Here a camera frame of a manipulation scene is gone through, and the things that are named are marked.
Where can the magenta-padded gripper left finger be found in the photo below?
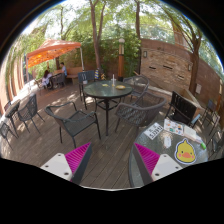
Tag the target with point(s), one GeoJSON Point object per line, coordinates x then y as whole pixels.
{"type": "Point", "coordinates": [70, 166]}

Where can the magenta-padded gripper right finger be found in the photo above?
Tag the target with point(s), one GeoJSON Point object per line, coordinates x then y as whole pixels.
{"type": "Point", "coordinates": [153, 166]}

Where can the white black-patterned card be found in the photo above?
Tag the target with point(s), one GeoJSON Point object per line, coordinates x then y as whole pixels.
{"type": "Point", "coordinates": [153, 130]}

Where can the round glass table near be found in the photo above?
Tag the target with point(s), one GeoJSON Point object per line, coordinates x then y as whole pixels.
{"type": "Point", "coordinates": [157, 145]}

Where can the colourful picture book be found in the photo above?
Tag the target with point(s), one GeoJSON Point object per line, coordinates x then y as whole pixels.
{"type": "Point", "coordinates": [173, 127]}

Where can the open white book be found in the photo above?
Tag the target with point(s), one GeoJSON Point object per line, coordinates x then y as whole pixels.
{"type": "Point", "coordinates": [191, 134]}

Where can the dark wicker chair front left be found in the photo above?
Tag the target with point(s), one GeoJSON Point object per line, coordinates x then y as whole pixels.
{"type": "Point", "coordinates": [77, 122]}

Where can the dark wicker chair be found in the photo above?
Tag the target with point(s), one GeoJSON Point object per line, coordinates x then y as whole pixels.
{"type": "Point", "coordinates": [29, 110]}
{"type": "Point", "coordinates": [142, 112]}
{"type": "Point", "coordinates": [77, 122]}
{"type": "Point", "coordinates": [138, 83]}

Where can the dark wicker chair front right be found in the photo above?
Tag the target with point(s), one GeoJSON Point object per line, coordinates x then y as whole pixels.
{"type": "Point", "coordinates": [142, 112]}

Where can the green small object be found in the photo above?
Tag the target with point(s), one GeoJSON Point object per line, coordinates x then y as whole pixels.
{"type": "Point", "coordinates": [203, 145]}

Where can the dark wicker chair far left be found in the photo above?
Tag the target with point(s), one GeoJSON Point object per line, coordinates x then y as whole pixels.
{"type": "Point", "coordinates": [29, 110]}

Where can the round green glass table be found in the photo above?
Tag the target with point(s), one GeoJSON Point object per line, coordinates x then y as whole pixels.
{"type": "Point", "coordinates": [105, 95]}

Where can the small dark table left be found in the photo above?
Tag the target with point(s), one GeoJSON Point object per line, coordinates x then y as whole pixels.
{"type": "Point", "coordinates": [10, 109]}

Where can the dark wicker chair back right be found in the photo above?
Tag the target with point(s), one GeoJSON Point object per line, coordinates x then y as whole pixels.
{"type": "Point", "coordinates": [138, 83]}

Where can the yellow dish on table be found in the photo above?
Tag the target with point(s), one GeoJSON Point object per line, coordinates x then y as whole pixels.
{"type": "Point", "coordinates": [120, 87]}

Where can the seated person in white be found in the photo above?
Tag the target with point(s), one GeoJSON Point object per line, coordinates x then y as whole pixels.
{"type": "Point", "coordinates": [46, 83]}

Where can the dark chair back left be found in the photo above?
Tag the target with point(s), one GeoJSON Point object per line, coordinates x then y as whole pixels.
{"type": "Point", "coordinates": [83, 78]}

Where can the white bottle on table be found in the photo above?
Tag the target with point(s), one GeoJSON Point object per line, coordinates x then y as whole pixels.
{"type": "Point", "coordinates": [113, 80]}

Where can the seated person in blue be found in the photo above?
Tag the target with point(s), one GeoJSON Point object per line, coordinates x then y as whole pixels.
{"type": "Point", "coordinates": [63, 68]}

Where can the orange canopy tent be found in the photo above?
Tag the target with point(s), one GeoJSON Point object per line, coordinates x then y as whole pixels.
{"type": "Point", "coordinates": [49, 50]}

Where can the wooden lamp post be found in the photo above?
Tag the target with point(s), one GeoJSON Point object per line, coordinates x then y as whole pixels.
{"type": "Point", "coordinates": [121, 59]}

